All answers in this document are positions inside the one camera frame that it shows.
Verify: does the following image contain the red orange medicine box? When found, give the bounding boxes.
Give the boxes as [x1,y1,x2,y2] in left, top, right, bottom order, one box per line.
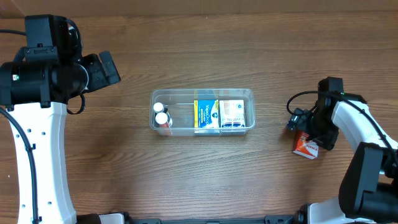
[292,131,319,159]

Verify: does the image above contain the black bottle white cap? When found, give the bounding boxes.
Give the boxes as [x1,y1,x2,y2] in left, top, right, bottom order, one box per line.
[152,102,170,121]

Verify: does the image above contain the orange tube white cap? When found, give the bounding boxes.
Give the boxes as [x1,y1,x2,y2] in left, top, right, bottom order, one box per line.
[155,113,172,136]

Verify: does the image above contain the white blue plaster box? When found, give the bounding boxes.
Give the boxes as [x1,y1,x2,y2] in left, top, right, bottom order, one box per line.
[219,100,246,128]

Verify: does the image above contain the blue yellow VapoDrops box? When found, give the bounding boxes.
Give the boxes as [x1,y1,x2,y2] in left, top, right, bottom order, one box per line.
[193,100,220,128]

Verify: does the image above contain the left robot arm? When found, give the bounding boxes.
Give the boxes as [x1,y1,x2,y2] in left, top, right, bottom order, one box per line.
[1,14,128,223]

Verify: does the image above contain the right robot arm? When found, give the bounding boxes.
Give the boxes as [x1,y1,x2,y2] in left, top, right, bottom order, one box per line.
[287,77,397,223]

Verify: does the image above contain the clear plastic container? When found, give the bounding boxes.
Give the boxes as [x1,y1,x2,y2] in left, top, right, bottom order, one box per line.
[149,88,256,136]

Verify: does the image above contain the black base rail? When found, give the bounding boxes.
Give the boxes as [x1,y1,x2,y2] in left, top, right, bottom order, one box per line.
[99,213,312,224]

